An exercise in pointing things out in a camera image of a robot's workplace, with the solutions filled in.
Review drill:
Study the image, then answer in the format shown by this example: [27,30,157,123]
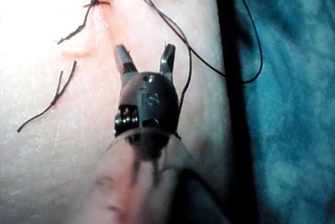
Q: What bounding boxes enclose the right arm needle driver jaw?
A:
[159,43,176,82]
[114,44,139,85]

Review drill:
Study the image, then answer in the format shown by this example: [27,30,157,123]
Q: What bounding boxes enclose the black stitching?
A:
[57,0,114,46]

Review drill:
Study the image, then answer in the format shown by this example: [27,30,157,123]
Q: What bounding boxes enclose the blue-green cloth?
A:
[230,0,335,224]

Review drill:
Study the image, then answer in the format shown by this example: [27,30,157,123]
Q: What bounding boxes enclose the black thread piece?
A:
[16,60,78,133]

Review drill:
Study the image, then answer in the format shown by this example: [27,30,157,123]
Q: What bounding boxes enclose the tissue pad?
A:
[0,0,231,224]

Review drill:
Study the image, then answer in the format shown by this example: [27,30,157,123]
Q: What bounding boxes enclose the right arm needle driver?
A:
[114,71,181,138]

